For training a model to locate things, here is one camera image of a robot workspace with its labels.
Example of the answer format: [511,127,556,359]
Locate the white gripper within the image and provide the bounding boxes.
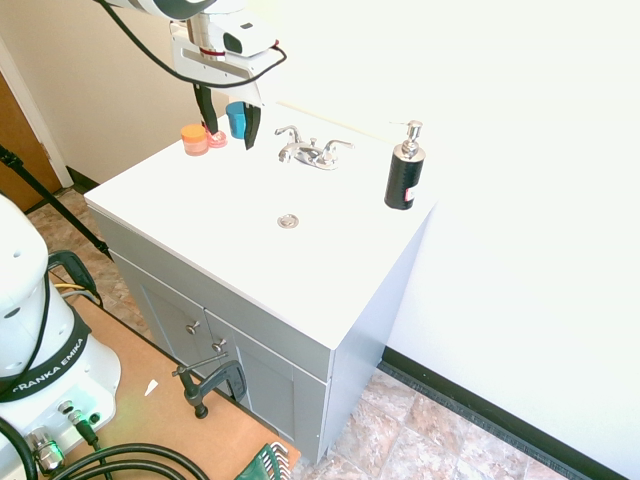
[169,21,267,152]

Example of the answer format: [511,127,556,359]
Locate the blue plastic cup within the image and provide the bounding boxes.
[224,101,249,140]

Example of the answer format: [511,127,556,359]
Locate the orange lidded jar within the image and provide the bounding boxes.
[180,124,209,158]

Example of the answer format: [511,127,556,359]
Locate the chrome faucet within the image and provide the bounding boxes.
[277,136,340,172]

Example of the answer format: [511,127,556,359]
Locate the white sink countertop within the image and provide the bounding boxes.
[83,101,440,350]

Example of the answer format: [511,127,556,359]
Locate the black chrome soap dispenser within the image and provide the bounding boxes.
[383,119,428,212]

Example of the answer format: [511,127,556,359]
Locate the black tripod leg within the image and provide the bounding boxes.
[0,143,112,262]

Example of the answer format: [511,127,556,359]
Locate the brown wooden door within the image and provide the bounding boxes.
[0,68,63,214]

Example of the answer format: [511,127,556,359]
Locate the grey vanity cabinet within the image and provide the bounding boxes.
[87,199,437,466]

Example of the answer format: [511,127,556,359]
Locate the black metal C-clamp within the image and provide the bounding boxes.
[170,350,249,421]

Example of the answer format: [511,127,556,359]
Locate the brown wooden mounting board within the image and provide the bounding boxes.
[0,293,302,480]

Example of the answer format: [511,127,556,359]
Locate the green hex key set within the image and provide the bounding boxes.
[236,441,292,480]

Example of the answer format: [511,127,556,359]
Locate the chrome hot water handle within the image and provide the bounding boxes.
[273,125,304,147]

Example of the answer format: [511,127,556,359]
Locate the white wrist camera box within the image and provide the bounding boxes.
[221,13,279,57]

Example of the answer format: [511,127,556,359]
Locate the chrome cold water handle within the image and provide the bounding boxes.
[321,139,357,167]

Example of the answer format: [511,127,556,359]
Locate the white door frame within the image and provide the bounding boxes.
[0,33,76,190]

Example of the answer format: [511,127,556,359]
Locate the black looped base cable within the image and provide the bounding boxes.
[45,249,104,309]

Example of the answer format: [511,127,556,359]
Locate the yellow thin cable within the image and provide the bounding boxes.
[51,282,97,297]

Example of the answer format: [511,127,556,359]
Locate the thick black cable bundle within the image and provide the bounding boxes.
[0,413,212,480]

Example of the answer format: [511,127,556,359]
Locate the silver cable connector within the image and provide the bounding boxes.
[23,426,65,475]

